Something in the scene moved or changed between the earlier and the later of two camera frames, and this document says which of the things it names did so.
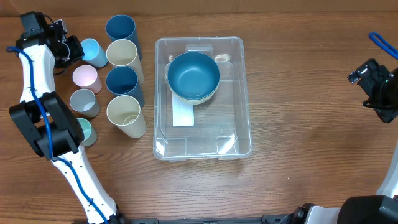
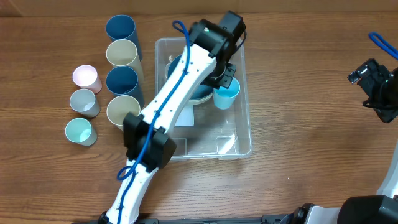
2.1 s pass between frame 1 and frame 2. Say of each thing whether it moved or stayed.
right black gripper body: stayed
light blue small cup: moved
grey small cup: stayed
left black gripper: moved
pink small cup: stayed
